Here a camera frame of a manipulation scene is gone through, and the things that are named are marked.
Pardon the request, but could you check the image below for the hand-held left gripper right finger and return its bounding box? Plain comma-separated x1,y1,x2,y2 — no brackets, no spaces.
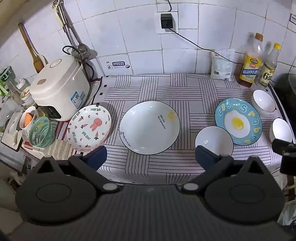
179,146,267,194

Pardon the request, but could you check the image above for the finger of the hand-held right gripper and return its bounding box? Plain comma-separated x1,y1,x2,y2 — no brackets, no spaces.
272,138,296,175

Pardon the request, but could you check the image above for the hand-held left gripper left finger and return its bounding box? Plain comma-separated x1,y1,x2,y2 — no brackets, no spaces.
33,146,121,194

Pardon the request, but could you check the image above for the white bowl black rim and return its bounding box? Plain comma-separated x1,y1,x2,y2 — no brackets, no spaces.
195,126,234,157
269,118,293,144
251,89,277,115

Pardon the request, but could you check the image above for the rabbit and carrot print plate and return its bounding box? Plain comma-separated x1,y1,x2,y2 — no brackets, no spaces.
67,105,112,152

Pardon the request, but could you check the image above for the blue fried egg print plate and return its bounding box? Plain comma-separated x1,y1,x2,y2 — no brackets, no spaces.
215,98,263,146

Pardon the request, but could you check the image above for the large white plate blue rim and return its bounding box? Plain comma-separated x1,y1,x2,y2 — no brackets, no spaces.
119,101,181,155

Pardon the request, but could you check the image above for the red striped cloth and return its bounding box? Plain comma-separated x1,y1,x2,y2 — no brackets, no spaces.
22,119,75,160

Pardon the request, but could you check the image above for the black pot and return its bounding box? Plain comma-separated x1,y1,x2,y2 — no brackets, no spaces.
274,73,296,109

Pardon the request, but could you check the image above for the green plastic basket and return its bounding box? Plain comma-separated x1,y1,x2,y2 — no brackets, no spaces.
29,116,56,148

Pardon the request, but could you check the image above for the white cup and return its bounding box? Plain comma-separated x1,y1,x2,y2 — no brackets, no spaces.
19,106,38,130

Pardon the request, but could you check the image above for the small vinegar bottle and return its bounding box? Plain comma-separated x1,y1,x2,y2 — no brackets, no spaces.
258,43,281,87

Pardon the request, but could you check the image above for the striped tablecloth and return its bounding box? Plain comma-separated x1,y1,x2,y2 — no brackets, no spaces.
92,73,287,184

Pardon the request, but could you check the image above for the cream rice cooker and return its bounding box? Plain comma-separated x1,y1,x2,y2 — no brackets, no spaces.
29,55,92,121

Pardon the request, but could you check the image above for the white salt bag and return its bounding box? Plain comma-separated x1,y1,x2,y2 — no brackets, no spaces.
210,49,236,81

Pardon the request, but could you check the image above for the metal hanging ladle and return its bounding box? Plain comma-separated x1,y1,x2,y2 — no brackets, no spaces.
59,5,91,59

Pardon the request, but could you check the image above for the wooden spatula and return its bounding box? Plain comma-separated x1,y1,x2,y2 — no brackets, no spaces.
18,22,48,74

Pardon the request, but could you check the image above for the green plastic holder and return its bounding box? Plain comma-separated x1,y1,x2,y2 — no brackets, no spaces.
0,66,13,96

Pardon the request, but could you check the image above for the black plug-in charger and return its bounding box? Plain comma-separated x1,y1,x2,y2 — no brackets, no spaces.
161,13,173,29

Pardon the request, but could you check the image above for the wall sticker label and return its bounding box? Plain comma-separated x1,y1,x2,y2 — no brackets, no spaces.
107,61,131,70

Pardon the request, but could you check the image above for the black rice cooker cable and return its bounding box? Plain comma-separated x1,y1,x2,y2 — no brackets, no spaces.
62,45,95,82

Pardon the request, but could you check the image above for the black charger cable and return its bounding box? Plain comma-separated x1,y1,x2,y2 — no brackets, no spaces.
169,27,242,66

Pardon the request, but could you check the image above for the white wall socket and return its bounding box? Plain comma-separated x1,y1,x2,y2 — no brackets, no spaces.
154,10,179,35

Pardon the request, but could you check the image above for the cream-handled hanging utensil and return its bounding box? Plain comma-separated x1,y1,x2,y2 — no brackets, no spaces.
52,0,65,26

